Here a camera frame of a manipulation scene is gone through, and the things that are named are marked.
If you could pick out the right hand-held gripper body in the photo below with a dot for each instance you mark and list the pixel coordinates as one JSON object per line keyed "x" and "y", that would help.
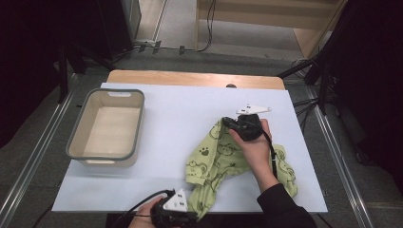
{"x": 250, "y": 128}

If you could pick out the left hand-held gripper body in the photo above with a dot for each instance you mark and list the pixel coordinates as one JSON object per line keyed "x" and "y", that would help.
{"x": 174, "y": 215}

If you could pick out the green printed baby romper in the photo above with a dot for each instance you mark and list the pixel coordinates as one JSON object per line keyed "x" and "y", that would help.
{"x": 215, "y": 161}

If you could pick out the person's right hand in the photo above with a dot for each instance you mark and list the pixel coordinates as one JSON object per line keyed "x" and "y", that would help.
{"x": 256, "y": 155}

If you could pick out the person's left hand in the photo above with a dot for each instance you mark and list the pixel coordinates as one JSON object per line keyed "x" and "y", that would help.
{"x": 144, "y": 215}

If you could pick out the white board mat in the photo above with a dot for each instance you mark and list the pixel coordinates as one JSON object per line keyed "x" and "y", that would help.
{"x": 190, "y": 101}

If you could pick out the black stand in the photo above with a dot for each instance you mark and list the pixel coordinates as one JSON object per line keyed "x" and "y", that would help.
{"x": 63, "y": 72}
{"x": 323, "y": 82}

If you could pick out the beige wooden cabinet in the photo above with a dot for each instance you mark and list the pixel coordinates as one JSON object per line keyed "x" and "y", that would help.
{"x": 253, "y": 19}

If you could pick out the beige basket with grey rim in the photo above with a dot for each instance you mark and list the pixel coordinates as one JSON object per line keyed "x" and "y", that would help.
{"x": 107, "y": 133}

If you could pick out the grey power strip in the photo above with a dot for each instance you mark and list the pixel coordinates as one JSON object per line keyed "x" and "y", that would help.
{"x": 147, "y": 46}

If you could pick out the dark curtain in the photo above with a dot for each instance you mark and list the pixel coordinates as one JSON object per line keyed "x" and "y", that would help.
{"x": 31, "y": 63}
{"x": 380, "y": 79}

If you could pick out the black cabinet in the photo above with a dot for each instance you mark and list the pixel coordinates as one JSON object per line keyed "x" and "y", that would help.
{"x": 117, "y": 25}

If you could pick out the metal floor rail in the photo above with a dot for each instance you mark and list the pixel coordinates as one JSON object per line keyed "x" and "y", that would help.
{"x": 335, "y": 158}
{"x": 38, "y": 148}

